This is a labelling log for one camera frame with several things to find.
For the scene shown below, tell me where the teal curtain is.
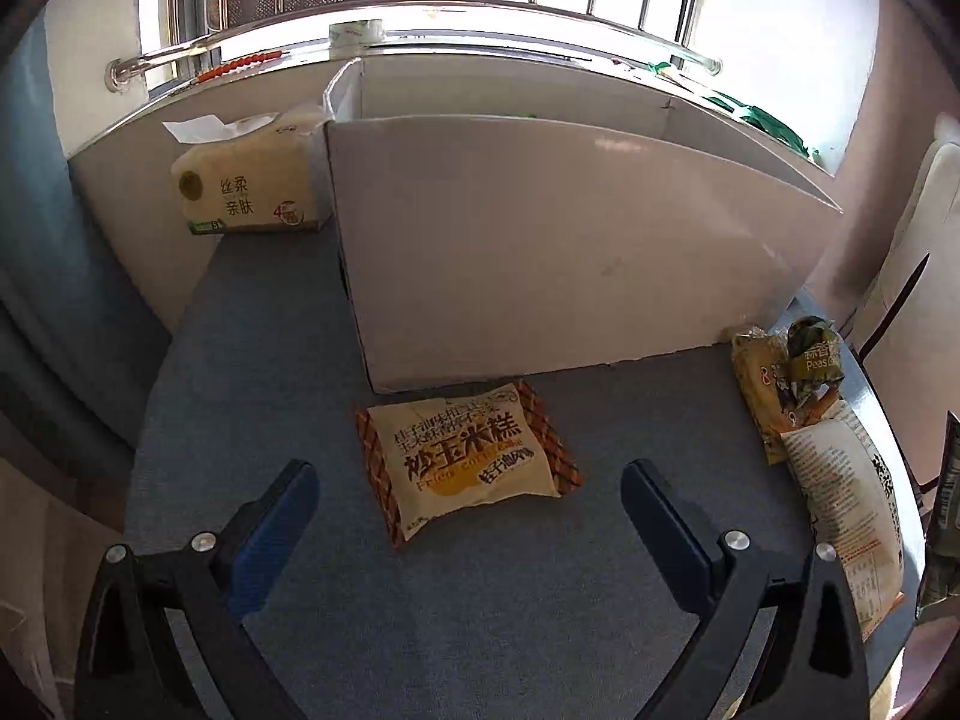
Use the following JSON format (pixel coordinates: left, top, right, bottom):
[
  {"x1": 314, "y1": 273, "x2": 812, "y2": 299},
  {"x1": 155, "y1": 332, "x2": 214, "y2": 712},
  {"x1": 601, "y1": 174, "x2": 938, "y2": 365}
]
[{"x1": 0, "y1": 22, "x2": 173, "y2": 481}]

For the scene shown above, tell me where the white red snack packet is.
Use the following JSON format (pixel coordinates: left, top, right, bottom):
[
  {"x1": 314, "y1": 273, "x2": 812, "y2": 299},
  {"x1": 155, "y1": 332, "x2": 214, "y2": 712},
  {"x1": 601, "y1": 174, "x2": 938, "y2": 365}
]
[{"x1": 780, "y1": 397, "x2": 907, "y2": 642}]

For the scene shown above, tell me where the stone window sill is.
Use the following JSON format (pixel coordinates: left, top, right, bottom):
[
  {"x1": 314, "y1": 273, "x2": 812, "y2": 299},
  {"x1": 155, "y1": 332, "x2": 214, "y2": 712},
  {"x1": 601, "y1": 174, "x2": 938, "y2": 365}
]
[{"x1": 66, "y1": 11, "x2": 839, "y2": 181}]

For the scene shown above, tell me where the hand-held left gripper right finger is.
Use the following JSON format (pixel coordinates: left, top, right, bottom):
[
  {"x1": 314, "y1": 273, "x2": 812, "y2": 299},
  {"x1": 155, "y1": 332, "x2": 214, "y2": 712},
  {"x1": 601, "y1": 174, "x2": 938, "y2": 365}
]
[{"x1": 621, "y1": 459, "x2": 871, "y2": 720}]

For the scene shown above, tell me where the yellow snack packet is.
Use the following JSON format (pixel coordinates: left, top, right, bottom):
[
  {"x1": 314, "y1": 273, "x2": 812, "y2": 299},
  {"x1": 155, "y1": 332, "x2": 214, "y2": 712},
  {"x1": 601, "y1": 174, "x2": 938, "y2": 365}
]
[{"x1": 731, "y1": 326, "x2": 803, "y2": 466}]

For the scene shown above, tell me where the steel window guard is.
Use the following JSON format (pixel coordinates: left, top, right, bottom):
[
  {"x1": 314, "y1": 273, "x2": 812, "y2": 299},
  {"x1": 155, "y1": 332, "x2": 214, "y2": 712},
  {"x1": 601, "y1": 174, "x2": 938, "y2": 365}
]
[{"x1": 105, "y1": 0, "x2": 725, "y2": 95}]

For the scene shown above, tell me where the cream corn cake packet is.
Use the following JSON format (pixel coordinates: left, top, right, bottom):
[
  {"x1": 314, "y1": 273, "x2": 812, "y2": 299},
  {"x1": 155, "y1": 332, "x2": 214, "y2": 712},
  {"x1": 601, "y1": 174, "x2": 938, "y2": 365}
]
[{"x1": 355, "y1": 381, "x2": 586, "y2": 550}]

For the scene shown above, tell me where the white cardboard box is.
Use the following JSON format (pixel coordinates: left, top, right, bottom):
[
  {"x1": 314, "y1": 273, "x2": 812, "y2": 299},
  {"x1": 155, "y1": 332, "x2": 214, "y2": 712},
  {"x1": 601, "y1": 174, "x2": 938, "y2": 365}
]
[{"x1": 324, "y1": 56, "x2": 845, "y2": 395}]

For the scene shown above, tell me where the clear tape roll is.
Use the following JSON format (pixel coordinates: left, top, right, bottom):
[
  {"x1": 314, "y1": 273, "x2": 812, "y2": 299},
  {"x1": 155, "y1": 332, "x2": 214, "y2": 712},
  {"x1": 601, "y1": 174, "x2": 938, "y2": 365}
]
[{"x1": 328, "y1": 17, "x2": 386, "y2": 44}]

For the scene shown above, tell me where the green peas packet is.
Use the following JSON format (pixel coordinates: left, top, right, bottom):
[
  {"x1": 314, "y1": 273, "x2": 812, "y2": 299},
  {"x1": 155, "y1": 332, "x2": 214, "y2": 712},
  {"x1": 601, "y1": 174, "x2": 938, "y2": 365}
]
[{"x1": 784, "y1": 315, "x2": 848, "y2": 421}]

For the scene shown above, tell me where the green cloth on sill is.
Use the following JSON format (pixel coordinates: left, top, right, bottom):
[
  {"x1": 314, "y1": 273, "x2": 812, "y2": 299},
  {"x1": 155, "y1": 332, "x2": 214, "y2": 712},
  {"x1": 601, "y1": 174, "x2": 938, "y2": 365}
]
[{"x1": 649, "y1": 60, "x2": 826, "y2": 162}]

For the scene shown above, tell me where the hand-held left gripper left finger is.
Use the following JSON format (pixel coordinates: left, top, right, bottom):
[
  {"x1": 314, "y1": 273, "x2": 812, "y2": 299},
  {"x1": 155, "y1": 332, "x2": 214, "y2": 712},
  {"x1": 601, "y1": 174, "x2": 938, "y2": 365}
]
[{"x1": 75, "y1": 460, "x2": 322, "y2": 720}]

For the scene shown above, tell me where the tissue pack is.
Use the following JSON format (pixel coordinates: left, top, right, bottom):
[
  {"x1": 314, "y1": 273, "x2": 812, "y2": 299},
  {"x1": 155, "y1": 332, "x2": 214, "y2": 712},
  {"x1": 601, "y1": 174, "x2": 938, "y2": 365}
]
[{"x1": 163, "y1": 109, "x2": 335, "y2": 237}]

